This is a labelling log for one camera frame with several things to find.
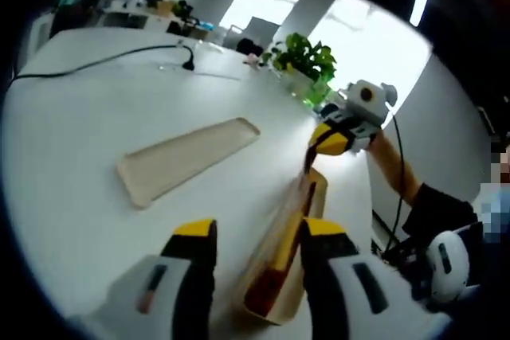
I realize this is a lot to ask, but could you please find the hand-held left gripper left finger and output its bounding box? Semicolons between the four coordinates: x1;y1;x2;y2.
75;218;219;340

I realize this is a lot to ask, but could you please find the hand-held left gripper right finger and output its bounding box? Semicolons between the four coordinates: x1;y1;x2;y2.
299;216;451;340

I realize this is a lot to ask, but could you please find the beige cutlery case base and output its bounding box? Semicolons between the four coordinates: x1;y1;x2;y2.
237;166;330;327

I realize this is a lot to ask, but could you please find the brown wooden utensil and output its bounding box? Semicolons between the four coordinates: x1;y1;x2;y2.
242;144;320;315
304;181;318;220

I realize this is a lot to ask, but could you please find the beige cutlery case lid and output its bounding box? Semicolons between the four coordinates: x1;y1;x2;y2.
116;116;261;211

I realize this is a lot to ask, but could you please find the green plastic bottle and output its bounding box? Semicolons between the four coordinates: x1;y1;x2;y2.
301;76;334;109

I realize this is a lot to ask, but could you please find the green potted plant white pot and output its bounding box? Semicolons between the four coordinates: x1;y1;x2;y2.
261;32;338;96

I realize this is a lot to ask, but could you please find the white worn device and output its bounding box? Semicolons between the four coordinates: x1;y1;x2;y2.
426;230;472;304

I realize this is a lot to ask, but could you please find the black office chair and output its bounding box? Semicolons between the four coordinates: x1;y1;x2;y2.
236;37;265;57

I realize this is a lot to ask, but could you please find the black printed shirt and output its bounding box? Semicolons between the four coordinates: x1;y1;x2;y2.
400;182;485;246

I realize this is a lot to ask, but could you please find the brown cardboard box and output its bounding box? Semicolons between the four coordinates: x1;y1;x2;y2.
156;0;177;19

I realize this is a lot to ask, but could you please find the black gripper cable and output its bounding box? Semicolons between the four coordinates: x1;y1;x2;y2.
381;113;406;256

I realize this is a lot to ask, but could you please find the black power cable with plug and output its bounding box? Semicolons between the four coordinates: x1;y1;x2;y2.
10;43;197;80

